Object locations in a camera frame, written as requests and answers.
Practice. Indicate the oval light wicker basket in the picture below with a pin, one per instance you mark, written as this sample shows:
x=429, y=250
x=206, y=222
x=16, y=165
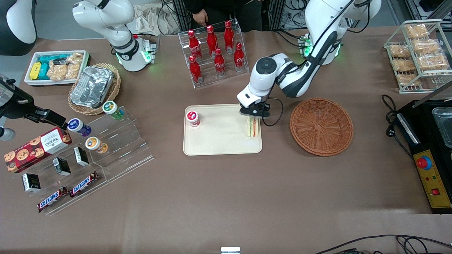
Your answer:
x=114, y=88

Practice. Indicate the black machine with yellow panel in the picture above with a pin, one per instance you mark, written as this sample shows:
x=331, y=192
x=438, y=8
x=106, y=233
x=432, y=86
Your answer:
x=423, y=141

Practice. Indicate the white snack bin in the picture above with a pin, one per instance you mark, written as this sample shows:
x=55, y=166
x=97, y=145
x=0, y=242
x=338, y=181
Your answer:
x=29, y=82

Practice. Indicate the small white device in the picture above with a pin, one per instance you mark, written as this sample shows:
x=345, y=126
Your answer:
x=230, y=250

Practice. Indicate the white cloth bag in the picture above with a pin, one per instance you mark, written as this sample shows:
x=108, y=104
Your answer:
x=148, y=19

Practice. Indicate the round brown wicker basket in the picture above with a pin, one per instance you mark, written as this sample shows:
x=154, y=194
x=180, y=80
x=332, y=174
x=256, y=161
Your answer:
x=321, y=127

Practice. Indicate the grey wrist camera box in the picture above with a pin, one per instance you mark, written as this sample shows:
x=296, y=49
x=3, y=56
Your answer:
x=6, y=134
x=254, y=114

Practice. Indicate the steel pan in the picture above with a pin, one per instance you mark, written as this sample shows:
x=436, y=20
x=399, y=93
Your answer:
x=445, y=127

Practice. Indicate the yellow snack pack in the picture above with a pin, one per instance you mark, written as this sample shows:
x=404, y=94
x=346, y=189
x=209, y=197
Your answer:
x=35, y=70

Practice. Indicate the clear acrylic bottle rack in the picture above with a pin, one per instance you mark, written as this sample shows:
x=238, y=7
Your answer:
x=208, y=79

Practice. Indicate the cream plastic tray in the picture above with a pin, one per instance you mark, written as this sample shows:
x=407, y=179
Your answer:
x=219, y=137

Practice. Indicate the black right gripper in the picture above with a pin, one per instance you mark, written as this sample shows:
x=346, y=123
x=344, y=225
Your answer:
x=17, y=109

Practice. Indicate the red cola bottle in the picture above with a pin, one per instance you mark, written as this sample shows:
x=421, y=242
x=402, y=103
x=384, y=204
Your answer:
x=229, y=37
x=212, y=41
x=195, y=70
x=239, y=58
x=195, y=46
x=219, y=63

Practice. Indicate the green lid snack cup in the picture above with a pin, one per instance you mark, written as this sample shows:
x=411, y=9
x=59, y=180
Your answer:
x=112, y=108

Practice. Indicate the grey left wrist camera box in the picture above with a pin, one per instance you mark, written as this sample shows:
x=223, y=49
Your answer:
x=254, y=114

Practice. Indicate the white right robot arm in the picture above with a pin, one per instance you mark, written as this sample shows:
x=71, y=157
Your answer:
x=120, y=38

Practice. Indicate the grey metal bar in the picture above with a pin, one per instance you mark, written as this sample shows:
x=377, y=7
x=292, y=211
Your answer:
x=434, y=93

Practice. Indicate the bagged crackers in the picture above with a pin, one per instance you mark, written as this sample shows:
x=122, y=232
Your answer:
x=425, y=46
x=416, y=31
x=433, y=62
x=74, y=65
x=57, y=72
x=403, y=65
x=408, y=79
x=399, y=51

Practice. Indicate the snickers bar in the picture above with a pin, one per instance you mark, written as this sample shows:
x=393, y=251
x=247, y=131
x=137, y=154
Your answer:
x=52, y=199
x=84, y=184

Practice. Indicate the teal snack pack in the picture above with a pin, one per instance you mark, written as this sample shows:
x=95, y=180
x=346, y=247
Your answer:
x=43, y=71
x=49, y=58

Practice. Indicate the blue lid snack cup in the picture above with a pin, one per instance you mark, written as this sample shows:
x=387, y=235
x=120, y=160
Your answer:
x=78, y=126

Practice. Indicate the aluminium foil tray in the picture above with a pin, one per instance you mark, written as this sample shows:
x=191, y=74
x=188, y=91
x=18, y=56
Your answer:
x=91, y=86

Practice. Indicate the person in dark clothes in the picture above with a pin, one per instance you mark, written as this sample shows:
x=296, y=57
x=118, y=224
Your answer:
x=226, y=8

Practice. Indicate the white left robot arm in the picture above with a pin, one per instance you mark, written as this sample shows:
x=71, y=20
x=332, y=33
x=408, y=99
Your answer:
x=317, y=21

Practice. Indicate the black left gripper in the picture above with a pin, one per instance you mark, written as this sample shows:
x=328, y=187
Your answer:
x=259, y=106

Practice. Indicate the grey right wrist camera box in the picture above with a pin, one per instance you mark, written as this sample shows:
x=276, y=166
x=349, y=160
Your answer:
x=6, y=134

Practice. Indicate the red cookie box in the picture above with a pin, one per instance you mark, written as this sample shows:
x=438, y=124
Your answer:
x=35, y=150

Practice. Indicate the triangle sandwich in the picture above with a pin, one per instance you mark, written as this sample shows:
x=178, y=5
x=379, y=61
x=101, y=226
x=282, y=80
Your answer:
x=253, y=128

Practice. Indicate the red lid snack cup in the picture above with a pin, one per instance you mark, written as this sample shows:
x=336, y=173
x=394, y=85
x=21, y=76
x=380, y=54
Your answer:
x=192, y=117

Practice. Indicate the small black box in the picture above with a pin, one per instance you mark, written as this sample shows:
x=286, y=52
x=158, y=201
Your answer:
x=61, y=166
x=31, y=182
x=81, y=156

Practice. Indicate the person's bare hand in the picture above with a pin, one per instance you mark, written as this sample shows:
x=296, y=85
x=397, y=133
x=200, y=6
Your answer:
x=201, y=17

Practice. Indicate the orange lid snack cup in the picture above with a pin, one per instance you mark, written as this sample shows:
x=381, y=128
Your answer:
x=94, y=144

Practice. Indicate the clear acrylic stepped display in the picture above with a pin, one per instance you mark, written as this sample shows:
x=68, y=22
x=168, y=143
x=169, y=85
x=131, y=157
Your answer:
x=123, y=151

